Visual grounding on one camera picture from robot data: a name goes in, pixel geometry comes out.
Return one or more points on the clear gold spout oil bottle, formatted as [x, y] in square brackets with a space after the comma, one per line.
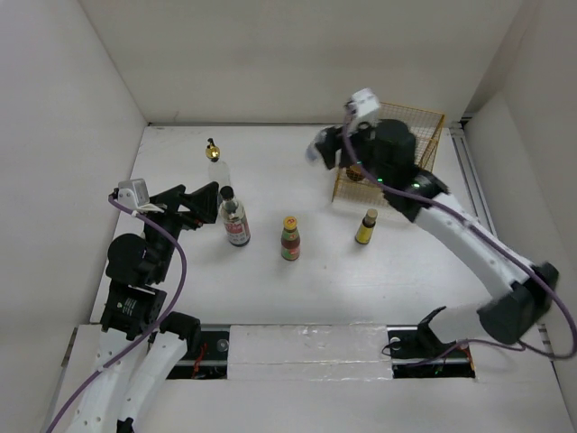
[218, 169]

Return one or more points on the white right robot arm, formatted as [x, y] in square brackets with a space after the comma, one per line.
[520, 291]

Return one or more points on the small yellow label bottle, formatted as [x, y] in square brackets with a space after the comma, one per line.
[365, 230]

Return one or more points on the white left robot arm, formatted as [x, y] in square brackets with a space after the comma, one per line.
[141, 336]

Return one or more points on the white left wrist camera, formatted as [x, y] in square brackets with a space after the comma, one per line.
[132, 195]

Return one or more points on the black cap vinegar bottle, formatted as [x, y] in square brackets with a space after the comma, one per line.
[234, 217]

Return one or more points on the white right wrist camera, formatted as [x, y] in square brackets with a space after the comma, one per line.
[362, 107]

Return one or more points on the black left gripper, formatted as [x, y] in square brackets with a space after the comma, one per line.
[203, 204]

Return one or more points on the silver lid spice shaker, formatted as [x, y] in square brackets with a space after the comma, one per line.
[313, 154]

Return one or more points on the red lid chili sauce jar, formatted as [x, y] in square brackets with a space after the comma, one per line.
[353, 174]

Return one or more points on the gold wire mesh rack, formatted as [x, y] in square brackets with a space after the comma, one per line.
[425, 125]

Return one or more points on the yellow cap red sauce bottle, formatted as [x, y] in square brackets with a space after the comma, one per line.
[290, 239]

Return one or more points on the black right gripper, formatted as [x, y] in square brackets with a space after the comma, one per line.
[330, 145]

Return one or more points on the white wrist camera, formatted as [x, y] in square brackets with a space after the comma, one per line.
[132, 195]
[362, 107]

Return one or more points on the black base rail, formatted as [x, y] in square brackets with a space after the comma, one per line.
[341, 353]

